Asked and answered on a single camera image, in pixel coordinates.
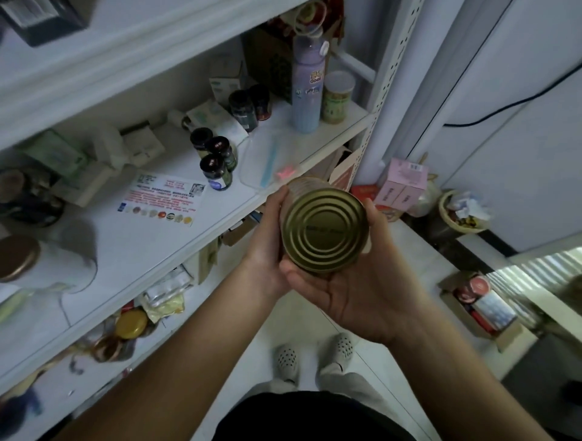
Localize small green pack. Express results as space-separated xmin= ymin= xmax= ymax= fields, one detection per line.
xmin=22 ymin=130 xmax=89 ymax=178

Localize dark grey furniture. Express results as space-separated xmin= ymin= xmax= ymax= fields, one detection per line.
xmin=500 ymin=331 xmax=582 ymax=441

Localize brown cardboard box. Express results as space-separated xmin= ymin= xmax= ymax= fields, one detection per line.
xmin=439 ymin=271 xmax=526 ymax=353

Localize person's grey trousers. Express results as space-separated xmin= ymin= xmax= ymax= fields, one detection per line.
xmin=318 ymin=363 xmax=406 ymax=414

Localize person's black clothing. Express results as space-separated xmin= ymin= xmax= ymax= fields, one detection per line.
xmin=213 ymin=391 xmax=418 ymax=441

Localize dark brown pill jar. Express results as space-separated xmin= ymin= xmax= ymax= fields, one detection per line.
xmin=247 ymin=84 xmax=272 ymax=122
xmin=227 ymin=89 xmax=258 ymax=133

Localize red canister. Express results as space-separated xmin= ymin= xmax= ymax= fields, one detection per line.
xmin=457 ymin=275 xmax=492 ymax=305

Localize beige ribbed canister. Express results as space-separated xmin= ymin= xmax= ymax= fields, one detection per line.
xmin=280 ymin=177 xmax=372 ymax=276

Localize white metal shelving unit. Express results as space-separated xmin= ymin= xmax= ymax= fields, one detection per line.
xmin=0 ymin=0 xmax=424 ymax=441

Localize waste basket with rubbish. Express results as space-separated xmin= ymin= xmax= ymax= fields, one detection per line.
xmin=438 ymin=189 xmax=492 ymax=236

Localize pink carton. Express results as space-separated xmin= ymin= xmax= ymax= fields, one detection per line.
xmin=375 ymin=158 xmax=429 ymax=212

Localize small green jar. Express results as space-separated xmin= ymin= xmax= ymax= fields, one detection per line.
xmin=321 ymin=71 xmax=356 ymax=125

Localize dark jar with lid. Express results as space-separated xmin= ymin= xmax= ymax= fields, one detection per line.
xmin=0 ymin=168 xmax=65 ymax=228

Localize small dark bottle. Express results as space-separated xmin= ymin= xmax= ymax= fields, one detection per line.
xmin=200 ymin=154 xmax=233 ymax=192
xmin=211 ymin=136 xmax=239 ymax=172
xmin=190 ymin=127 xmax=215 ymax=156

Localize black wall cable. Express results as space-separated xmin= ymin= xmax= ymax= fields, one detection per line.
xmin=443 ymin=62 xmax=582 ymax=128

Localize person's right hand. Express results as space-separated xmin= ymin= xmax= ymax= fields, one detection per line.
xmin=280 ymin=195 xmax=429 ymax=347

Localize person's left hand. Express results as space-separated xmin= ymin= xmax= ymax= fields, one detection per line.
xmin=241 ymin=186 xmax=292 ymax=301

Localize lavender bottle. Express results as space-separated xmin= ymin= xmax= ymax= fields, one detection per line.
xmin=291 ymin=25 xmax=329 ymax=134

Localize black box yellow print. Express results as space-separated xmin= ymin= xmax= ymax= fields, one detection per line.
xmin=0 ymin=0 xmax=96 ymax=47

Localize white colourful sticker sheet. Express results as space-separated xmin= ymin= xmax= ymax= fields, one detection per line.
xmin=116 ymin=173 xmax=209 ymax=227

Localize colourful flat box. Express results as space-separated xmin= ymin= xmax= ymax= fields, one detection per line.
xmin=350 ymin=184 xmax=406 ymax=224

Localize person's left forearm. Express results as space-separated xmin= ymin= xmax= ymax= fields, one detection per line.
xmin=55 ymin=268 xmax=283 ymax=441

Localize person's white shoe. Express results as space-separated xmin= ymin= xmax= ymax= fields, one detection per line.
xmin=323 ymin=333 xmax=356 ymax=376
xmin=275 ymin=345 xmax=301 ymax=383

